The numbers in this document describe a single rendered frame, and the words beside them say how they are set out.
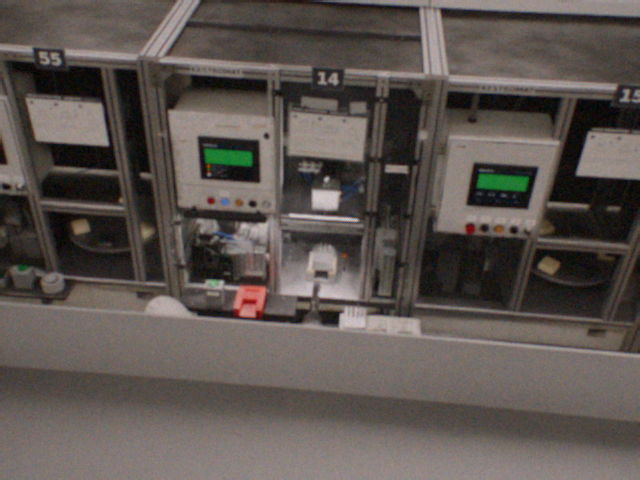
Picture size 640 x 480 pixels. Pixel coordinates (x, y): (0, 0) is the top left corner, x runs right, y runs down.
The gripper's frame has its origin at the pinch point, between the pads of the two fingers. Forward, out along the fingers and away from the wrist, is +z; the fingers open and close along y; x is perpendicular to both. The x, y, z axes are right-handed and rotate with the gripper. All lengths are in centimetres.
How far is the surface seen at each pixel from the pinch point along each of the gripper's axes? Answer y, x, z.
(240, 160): 52, 34, 18
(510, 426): 163, -25, -197
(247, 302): -19.7, 32.2, 11.8
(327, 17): 89, 5, 85
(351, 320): -19.5, -16.0, 5.5
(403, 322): -25.2, -40.0, 13.3
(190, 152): 53, 55, 20
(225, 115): 70, 40, 20
